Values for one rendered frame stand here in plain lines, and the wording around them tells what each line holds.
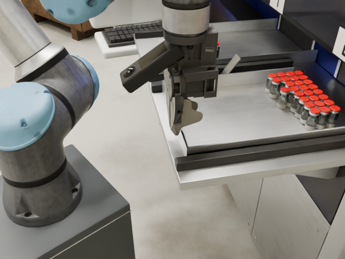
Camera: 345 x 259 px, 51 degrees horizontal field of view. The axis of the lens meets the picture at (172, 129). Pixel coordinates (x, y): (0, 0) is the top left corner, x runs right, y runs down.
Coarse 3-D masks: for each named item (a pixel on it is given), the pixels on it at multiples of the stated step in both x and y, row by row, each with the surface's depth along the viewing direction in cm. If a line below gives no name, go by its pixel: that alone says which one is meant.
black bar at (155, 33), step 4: (136, 32) 113; (140, 32) 113; (144, 32) 114; (148, 32) 114; (152, 32) 114; (156, 32) 114; (160, 32) 115; (136, 36) 114; (140, 36) 114; (144, 36) 114; (148, 36) 115; (152, 36) 115; (156, 36) 115; (160, 36) 116
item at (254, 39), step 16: (224, 32) 118; (240, 32) 118; (256, 32) 118; (272, 32) 118; (224, 48) 108; (240, 48) 108; (256, 48) 108; (272, 48) 108; (288, 48) 108; (224, 64) 96
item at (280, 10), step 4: (272, 0) 105; (276, 0) 103; (280, 0) 100; (284, 0) 98; (272, 4) 105; (276, 4) 103; (280, 4) 101; (276, 8) 103; (280, 8) 101; (280, 12) 101
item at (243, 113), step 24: (240, 72) 89; (264, 72) 90; (240, 96) 86; (264, 96) 86; (216, 120) 78; (240, 120) 78; (264, 120) 78; (288, 120) 78; (192, 144) 71; (216, 144) 66; (240, 144) 67; (264, 144) 69
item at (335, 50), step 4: (340, 28) 77; (340, 32) 77; (344, 32) 75; (340, 36) 77; (344, 36) 76; (336, 40) 78; (340, 40) 77; (344, 40) 76; (336, 44) 79; (340, 44) 77; (336, 48) 79; (340, 48) 77; (336, 52) 79; (340, 52) 78; (344, 52) 76; (340, 56) 78; (344, 60) 77
